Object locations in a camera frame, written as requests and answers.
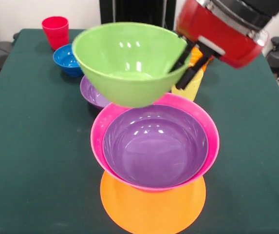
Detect orange plastic cup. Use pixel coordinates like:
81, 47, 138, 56
189, 47, 214, 73

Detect dark green tablecloth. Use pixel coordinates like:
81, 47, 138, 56
0, 28, 279, 234

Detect light green plastic bowl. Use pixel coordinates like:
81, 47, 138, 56
72, 22, 193, 109

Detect large orange plastic bowl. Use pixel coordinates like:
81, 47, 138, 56
99, 170, 206, 234

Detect blue plastic bowl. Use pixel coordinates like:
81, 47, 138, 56
53, 43, 84, 78

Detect yellow plastic cup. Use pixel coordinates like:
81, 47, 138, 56
170, 70, 204, 102

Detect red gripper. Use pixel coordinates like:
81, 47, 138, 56
169, 0, 269, 90

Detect red plastic cup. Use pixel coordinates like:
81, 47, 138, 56
41, 16, 70, 51

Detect large pink plastic bowl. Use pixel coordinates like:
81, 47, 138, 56
90, 92, 220, 193

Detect purple plastic bowl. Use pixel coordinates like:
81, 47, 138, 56
79, 75, 112, 110
102, 104, 209, 189

